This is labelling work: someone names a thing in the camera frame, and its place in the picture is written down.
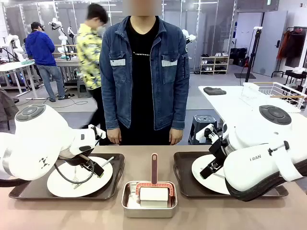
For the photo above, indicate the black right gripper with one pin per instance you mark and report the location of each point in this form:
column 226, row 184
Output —
column 218, row 151

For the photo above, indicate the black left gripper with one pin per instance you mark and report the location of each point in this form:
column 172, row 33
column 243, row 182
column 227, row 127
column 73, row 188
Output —
column 76, row 158

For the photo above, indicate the silver cutlery piece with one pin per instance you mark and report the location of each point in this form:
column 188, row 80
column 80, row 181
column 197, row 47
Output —
column 218, row 175

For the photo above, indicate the silver knife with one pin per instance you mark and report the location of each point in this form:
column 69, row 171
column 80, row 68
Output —
column 108, row 161

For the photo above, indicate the white round plate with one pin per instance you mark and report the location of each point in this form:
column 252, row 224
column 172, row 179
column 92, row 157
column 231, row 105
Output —
column 57, row 189
column 204, row 184

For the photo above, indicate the silver fork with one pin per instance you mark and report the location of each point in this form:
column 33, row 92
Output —
column 76, row 185

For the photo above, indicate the brown plastic tray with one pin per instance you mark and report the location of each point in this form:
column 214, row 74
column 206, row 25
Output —
column 184, row 172
column 31, row 189

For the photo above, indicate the person's right forearm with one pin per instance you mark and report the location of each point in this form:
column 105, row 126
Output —
column 110, row 107

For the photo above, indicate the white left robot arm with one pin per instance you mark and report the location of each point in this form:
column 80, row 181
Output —
column 36, row 143

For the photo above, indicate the person's left forearm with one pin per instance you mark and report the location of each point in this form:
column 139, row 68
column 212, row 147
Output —
column 181, row 107

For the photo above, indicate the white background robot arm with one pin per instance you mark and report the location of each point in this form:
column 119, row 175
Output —
column 188, row 36
column 61, row 31
column 14, row 43

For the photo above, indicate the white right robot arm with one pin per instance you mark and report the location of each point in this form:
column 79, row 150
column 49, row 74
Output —
column 251, row 167

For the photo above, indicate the person's right hand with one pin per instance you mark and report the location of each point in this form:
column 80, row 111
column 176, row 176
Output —
column 114, row 137

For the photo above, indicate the person's left hand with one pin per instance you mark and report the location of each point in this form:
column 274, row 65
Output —
column 176, row 137

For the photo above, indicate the dark grey plastic stool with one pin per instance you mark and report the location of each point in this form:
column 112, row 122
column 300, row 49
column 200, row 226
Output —
column 200, row 124

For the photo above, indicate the white side table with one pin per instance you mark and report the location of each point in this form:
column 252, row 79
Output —
column 227, row 100

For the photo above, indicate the folded grey cloth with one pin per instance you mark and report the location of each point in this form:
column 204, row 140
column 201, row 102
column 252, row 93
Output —
column 214, row 91

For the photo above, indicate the rectangular steel container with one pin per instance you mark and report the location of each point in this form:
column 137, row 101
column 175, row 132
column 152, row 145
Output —
column 148, row 212

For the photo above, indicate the person in denim jacket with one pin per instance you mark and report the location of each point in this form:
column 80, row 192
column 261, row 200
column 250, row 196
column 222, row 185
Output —
column 144, row 83

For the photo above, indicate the dark coat on stand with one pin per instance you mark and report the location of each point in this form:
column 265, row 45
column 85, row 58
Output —
column 6, row 105

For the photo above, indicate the man in yellow jacket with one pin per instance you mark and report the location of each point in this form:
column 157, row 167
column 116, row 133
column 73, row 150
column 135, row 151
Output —
column 88, row 60

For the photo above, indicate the wooden shoe rack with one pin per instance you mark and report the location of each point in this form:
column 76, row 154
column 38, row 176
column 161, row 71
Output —
column 214, row 57

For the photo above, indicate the black bag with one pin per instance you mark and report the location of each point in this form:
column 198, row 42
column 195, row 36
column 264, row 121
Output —
column 238, row 56

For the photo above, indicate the black clothes rack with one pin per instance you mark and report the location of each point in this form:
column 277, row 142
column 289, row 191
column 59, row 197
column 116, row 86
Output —
column 278, row 71

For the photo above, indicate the man in blue hoodie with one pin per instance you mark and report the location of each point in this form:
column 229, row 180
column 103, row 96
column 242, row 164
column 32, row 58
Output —
column 40, row 50

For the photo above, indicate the white background desk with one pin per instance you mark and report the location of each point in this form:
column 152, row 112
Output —
column 14, row 65

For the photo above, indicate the seated person in red jacket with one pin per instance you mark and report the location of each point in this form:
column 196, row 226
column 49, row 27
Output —
column 283, row 45

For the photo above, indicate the black jacket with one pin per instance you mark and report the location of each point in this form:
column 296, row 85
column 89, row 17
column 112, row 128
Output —
column 296, row 50

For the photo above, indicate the black tripod stand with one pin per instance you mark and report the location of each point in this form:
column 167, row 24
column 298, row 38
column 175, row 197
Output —
column 258, row 28

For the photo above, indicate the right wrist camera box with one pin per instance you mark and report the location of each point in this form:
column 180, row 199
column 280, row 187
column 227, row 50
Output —
column 204, row 133

